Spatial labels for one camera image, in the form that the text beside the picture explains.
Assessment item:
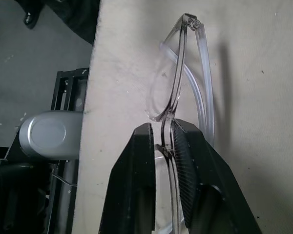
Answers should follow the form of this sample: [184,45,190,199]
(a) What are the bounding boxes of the clear plastic glasses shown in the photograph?
[146,13,215,234]

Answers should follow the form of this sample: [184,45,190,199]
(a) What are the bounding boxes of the black shoe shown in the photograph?
[22,0,44,30]

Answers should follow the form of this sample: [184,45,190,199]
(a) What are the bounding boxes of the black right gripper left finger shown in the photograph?
[99,122,159,234]

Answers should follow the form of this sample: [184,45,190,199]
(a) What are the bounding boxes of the black metal frame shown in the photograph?
[46,68,90,234]

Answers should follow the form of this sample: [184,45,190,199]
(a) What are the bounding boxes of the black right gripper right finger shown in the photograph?
[170,118,263,234]

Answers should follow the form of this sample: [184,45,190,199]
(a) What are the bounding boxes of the thin white cable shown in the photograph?
[50,173,78,188]

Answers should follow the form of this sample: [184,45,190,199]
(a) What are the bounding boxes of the dark fabric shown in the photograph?
[62,0,101,46]

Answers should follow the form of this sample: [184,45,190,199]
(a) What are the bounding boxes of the silver robot body part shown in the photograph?
[18,109,85,161]

